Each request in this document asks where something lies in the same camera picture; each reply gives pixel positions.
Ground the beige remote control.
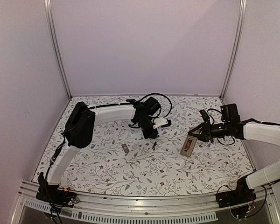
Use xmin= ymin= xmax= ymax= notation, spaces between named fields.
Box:
xmin=180 ymin=135 xmax=197 ymax=157

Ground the beige battery cover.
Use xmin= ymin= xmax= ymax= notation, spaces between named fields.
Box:
xmin=121 ymin=144 xmax=129 ymax=154

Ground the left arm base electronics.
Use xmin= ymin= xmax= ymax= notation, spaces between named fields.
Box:
xmin=36 ymin=172 xmax=79 ymax=224

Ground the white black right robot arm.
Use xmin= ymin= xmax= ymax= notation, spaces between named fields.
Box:
xmin=188 ymin=104 xmax=280 ymax=203

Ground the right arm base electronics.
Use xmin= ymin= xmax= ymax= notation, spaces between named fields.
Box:
xmin=215 ymin=175 xmax=267 ymax=221

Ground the floral patterned table mat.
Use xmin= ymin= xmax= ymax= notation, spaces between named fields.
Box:
xmin=31 ymin=94 xmax=256 ymax=196

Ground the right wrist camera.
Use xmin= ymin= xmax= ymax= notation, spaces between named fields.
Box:
xmin=199 ymin=110 xmax=210 ymax=124

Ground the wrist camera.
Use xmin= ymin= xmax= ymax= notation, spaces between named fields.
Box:
xmin=199 ymin=110 xmax=210 ymax=124
xmin=153 ymin=117 xmax=172 ymax=129

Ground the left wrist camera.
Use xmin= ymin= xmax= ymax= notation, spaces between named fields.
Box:
xmin=153 ymin=117 xmax=172 ymax=129

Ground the aluminium front rail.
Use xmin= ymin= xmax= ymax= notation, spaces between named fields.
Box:
xmin=11 ymin=181 xmax=280 ymax=224

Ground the right aluminium frame post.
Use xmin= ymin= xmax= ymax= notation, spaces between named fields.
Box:
xmin=220 ymin=0 xmax=247 ymax=100

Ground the aluminium frame post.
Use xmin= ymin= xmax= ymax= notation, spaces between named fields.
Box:
xmin=220 ymin=0 xmax=247 ymax=100
xmin=43 ymin=0 xmax=72 ymax=99

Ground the left aluminium frame post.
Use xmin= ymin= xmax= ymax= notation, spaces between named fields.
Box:
xmin=43 ymin=0 xmax=72 ymax=99

